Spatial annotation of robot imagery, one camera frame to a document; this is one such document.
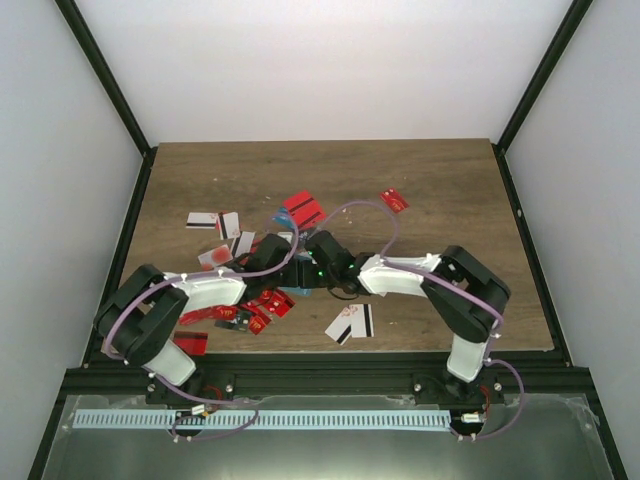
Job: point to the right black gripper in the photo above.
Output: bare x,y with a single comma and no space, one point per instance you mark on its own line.
307,278

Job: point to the teal card holder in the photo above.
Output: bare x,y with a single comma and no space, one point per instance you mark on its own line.
303,269

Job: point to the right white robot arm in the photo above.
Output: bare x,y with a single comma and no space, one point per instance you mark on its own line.
469,297

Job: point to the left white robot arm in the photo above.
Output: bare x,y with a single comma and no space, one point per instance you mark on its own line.
137,321

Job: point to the blue VIP card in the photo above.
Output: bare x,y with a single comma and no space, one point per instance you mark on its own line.
283,218

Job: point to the red card white logo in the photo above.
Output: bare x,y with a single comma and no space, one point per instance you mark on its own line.
275,302

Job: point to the white card vertical stripe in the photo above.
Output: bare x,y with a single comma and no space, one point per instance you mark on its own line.
228,225

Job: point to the white card red circle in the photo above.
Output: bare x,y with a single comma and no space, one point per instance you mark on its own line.
215,257

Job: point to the striped sunset card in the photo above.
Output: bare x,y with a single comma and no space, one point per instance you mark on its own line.
364,321
346,324

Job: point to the red vip card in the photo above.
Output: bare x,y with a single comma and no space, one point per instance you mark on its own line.
216,313
258,318

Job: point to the red VIP card left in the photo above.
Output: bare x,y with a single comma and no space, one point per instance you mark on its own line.
216,313

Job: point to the white card black stripe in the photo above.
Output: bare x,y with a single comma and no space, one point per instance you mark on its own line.
202,220

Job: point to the red card far right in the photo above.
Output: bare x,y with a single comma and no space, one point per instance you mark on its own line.
394,200

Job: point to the red stripe card front edge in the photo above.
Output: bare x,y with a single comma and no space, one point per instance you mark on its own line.
192,343

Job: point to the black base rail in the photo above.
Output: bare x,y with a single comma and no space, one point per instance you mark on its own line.
334,373

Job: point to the light blue slotted rail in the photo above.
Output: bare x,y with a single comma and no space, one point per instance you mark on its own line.
420,420

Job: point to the black frame post left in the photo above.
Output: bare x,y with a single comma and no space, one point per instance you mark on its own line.
91,49

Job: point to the black frame post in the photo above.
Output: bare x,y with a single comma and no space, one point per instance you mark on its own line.
91,49
561,39

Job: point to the black frame post right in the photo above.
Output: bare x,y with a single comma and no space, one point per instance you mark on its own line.
561,39

